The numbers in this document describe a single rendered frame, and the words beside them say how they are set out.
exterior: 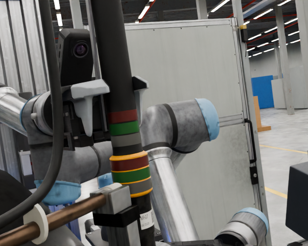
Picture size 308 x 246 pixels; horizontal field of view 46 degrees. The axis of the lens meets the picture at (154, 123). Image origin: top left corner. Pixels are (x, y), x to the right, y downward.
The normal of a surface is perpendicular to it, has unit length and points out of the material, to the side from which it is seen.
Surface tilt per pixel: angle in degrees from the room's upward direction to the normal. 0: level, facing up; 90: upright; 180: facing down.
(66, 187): 93
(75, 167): 86
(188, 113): 65
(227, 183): 90
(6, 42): 90
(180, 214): 59
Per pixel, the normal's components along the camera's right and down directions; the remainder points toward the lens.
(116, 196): 0.83, -0.09
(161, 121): 0.23, -0.33
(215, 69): 0.37, 0.00
